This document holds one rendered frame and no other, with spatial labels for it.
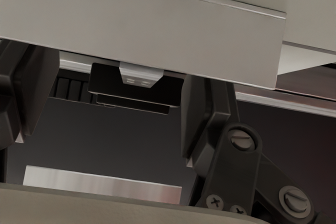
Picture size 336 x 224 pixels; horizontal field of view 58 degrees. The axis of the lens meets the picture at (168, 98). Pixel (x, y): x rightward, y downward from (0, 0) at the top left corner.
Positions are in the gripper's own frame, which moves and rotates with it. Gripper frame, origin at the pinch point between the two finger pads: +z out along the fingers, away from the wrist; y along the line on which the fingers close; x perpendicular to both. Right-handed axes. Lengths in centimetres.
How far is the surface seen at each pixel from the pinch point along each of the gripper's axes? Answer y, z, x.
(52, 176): -3.3, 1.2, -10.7
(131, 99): 1.3, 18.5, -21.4
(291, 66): 8.0, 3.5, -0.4
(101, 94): -2.6, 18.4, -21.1
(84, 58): -6.2, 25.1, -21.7
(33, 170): -4.5, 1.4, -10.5
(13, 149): -21, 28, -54
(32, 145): -18, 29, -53
